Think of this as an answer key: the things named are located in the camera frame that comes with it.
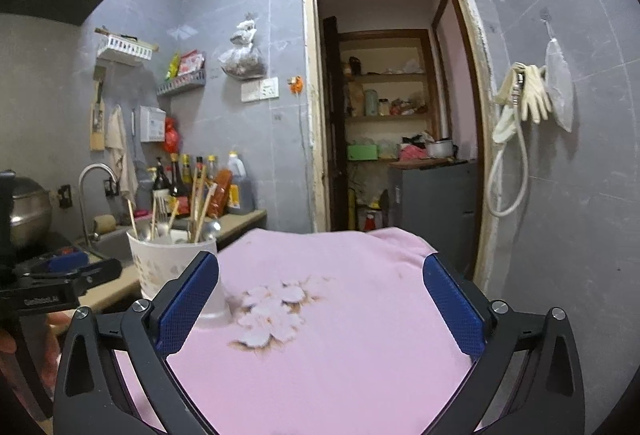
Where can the worn door frame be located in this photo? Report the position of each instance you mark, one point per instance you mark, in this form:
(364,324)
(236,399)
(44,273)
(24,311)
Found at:
(309,65)

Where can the red plastic bag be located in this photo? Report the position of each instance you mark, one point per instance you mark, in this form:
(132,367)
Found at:
(171,137)

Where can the hanging clear plastic bag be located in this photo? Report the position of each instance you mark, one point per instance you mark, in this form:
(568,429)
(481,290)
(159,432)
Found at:
(243,60)

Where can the dark bottle with pump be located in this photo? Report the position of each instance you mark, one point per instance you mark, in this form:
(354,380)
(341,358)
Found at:
(161,180)

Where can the steel sink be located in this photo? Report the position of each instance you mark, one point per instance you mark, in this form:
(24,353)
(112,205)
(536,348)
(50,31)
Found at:
(112,245)

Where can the slim bottle yellow cap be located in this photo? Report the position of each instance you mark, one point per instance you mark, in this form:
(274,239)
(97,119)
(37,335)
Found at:
(211,165)

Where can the green thermos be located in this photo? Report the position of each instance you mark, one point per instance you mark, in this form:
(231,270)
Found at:
(371,102)

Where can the dark bottle red label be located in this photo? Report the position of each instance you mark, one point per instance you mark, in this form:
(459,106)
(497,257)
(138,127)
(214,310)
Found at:
(199,167)

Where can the cooking oil jug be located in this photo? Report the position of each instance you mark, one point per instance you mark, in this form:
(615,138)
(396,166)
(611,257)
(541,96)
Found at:
(241,187)

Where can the orange wall hook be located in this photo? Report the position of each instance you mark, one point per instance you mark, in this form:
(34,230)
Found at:
(296,85)

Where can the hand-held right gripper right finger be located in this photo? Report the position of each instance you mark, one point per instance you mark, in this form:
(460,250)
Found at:
(455,305)

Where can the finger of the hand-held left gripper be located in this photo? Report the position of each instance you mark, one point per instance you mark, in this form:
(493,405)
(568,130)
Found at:
(100,271)
(72,257)

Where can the glass jar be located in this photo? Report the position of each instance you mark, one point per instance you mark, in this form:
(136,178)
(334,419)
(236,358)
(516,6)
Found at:
(383,108)

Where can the cream rubber gloves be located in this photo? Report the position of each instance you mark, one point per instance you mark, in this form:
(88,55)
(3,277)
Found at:
(535,95)

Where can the wooden shelf unit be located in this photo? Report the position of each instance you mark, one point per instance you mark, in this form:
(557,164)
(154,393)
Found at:
(390,120)

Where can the red cloth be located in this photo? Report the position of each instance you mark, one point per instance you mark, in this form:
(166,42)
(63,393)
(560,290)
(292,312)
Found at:
(412,153)

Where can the white wall box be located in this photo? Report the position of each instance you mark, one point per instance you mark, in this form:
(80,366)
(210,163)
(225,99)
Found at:
(152,125)

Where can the grey cabinet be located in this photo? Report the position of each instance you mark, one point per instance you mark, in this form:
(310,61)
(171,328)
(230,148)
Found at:
(435,210)

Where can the tan scrub roll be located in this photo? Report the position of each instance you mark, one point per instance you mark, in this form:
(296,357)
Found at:
(105,225)

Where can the steel cooking pot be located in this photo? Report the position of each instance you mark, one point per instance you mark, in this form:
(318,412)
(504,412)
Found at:
(27,215)

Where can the chrome faucet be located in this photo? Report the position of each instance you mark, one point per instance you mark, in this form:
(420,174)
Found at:
(87,185)

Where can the hanging wooden board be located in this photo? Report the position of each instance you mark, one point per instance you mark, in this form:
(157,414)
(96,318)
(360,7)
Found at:
(98,125)

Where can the yellow snack packet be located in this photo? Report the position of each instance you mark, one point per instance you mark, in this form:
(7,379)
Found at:
(174,67)

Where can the pink cloth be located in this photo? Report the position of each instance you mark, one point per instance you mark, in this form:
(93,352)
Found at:
(340,315)

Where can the green box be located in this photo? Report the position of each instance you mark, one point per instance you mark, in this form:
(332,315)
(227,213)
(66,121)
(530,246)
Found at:
(361,152)

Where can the orange spice packet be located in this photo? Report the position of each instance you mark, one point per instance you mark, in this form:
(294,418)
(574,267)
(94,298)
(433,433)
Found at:
(222,192)

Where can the white wall socket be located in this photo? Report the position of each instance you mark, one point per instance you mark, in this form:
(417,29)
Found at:
(260,90)

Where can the black wall socket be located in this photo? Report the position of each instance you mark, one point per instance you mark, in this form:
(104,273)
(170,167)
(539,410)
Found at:
(65,196)

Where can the dark soy sauce bottle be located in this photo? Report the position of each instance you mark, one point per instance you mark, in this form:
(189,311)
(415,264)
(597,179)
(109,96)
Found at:
(176,182)

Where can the white plastic fork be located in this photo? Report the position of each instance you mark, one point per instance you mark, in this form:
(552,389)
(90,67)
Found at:
(161,210)

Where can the pale wooden stick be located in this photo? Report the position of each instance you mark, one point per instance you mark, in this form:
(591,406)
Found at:
(207,210)

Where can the white utensil holder cup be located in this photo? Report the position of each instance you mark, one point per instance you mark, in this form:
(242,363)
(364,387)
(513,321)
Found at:
(150,270)

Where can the grey plastic container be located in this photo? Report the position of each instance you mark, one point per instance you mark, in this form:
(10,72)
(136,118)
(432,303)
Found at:
(145,197)

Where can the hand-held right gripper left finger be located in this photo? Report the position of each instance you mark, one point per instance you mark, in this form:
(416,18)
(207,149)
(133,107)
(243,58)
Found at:
(187,300)

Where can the red snack packet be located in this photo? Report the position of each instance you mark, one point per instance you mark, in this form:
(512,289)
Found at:
(191,63)

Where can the grey wall rack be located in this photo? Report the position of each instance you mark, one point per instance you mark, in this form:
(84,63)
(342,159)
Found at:
(182,82)

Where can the small steel pot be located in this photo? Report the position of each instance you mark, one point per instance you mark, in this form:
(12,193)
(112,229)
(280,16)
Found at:
(439,149)

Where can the brown bottle yellow cap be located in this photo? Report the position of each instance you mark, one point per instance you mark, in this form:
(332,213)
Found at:
(186,175)

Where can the beige hanging towel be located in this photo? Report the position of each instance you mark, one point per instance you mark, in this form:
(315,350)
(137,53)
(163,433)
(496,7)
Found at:
(122,150)

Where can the metal spoon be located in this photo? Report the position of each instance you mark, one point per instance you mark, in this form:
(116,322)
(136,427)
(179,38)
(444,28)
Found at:
(212,227)

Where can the black stove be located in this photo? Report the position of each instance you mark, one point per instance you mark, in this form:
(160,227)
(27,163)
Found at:
(50,242)

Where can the white wall rack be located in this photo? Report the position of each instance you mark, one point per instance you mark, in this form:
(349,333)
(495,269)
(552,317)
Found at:
(125,46)

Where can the person's left hand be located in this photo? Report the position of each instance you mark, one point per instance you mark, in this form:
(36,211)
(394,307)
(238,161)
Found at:
(54,330)

